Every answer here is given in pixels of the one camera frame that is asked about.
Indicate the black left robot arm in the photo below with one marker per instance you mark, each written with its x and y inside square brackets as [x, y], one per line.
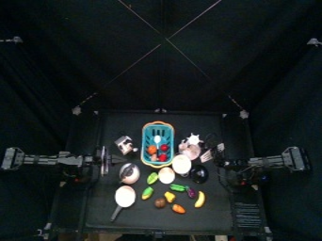
[46, 159]

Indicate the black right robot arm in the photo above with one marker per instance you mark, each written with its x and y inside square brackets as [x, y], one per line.
[273, 160]

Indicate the silver slotted spoon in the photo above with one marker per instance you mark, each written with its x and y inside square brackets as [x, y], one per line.
[207, 156]

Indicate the white toy spoon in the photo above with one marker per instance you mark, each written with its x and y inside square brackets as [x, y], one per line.
[157, 140]

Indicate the blue basket with orange rim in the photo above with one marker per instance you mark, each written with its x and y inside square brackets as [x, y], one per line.
[158, 131]

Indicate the silver toy fork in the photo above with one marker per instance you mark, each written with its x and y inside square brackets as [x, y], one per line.
[220, 147]

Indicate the pink toy teapot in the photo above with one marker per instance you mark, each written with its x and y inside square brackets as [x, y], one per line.
[191, 150]

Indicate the white star-shaped toy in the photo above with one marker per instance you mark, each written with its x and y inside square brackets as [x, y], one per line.
[193, 139]

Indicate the orange toy fruit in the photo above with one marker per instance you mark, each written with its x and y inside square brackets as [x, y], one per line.
[152, 149]

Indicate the peach toy food piece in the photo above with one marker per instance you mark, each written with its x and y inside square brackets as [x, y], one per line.
[154, 157]

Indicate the white round bowl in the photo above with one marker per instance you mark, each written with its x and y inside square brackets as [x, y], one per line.
[183, 164]

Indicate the green yellow toy vegetable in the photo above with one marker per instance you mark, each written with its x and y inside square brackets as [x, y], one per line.
[153, 178]

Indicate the red toy tomato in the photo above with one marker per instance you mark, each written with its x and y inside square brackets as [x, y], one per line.
[162, 157]
[165, 147]

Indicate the purple toy eggplant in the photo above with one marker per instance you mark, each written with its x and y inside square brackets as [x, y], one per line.
[192, 192]

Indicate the toy frying pan white inside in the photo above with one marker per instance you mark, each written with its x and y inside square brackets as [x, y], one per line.
[125, 196]

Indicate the green toy pepper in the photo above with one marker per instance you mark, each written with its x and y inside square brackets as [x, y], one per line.
[179, 187]

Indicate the yellow toy banana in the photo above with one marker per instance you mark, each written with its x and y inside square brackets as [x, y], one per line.
[201, 199]

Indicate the toy corn cob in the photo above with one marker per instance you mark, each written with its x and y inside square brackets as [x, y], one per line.
[148, 193]

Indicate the cream round plate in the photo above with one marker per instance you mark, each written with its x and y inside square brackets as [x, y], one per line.
[166, 175]

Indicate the yellow toy pepper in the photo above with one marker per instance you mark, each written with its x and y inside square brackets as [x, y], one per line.
[169, 196]

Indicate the brown toy potato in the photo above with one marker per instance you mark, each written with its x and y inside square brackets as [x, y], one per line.
[160, 203]

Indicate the orange toy carrot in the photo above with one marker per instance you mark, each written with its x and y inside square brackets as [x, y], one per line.
[179, 208]

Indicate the white printed label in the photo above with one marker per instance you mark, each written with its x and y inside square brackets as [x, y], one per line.
[248, 216]

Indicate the grey frame corner bracket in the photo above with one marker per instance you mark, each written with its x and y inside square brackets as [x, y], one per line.
[244, 114]
[17, 40]
[313, 41]
[77, 110]

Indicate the grey frame centre clamp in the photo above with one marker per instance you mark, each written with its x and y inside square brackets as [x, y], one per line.
[160, 110]

